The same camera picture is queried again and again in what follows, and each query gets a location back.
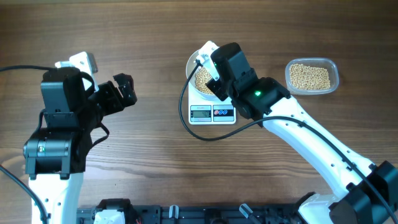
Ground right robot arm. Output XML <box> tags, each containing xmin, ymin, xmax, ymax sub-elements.
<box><xmin>202</xmin><ymin>42</ymin><xmax>397</xmax><ymax>223</ymax></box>

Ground clear plastic container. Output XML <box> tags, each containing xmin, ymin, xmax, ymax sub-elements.
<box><xmin>285</xmin><ymin>58</ymin><xmax>340</xmax><ymax>95</ymax></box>

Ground right black cable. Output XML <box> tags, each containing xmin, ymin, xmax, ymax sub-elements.
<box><xmin>178</xmin><ymin>60</ymin><xmax>398</xmax><ymax>218</ymax></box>

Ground soybeans in white bowl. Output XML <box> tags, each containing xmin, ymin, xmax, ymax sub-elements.
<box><xmin>195</xmin><ymin>67</ymin><xmax>213</xmax><ymax>95</ymax></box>

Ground black cable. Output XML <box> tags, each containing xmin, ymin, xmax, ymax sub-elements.
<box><xmin>0</xmin><ymin>65</ymin><xmax>57</xmax><ymax>224</ymax></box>
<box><xmin>178</xmin><ymin>60</ymin><xmax>398</xmax><ymax>218</ymax></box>

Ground white digital kitchen scale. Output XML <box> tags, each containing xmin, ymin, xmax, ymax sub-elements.
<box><xmin>188</xmin><ymin>83</ymin><xmax>236</xmax><ymax>125</ymax></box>

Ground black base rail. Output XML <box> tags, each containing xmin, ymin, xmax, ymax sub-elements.
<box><xmin>76</xmin><ymin>203</ymin><xmax>304</xmax><ymax>224</ymax></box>

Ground left black cable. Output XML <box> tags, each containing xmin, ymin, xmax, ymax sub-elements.
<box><xmin>0</xmin><ymin>65</ymin><xmax>57</xmax><ymax>224</ymax></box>

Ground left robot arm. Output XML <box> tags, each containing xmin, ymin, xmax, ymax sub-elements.
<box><xmin>23</xmin><ymin>67</ymin><xmax>137</xmax><ymax>223</ymax></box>

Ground white bowl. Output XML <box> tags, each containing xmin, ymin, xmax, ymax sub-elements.
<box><xmin>186</xmin><ymin>50</ymin><xmax>203</xmax><ymax>90</ymax></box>

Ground pile of soybeans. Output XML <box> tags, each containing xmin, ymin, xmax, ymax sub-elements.
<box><xmin>289</xmin><ymin>63</ymin><xmax>331</xmax><ymax>90</ymax></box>

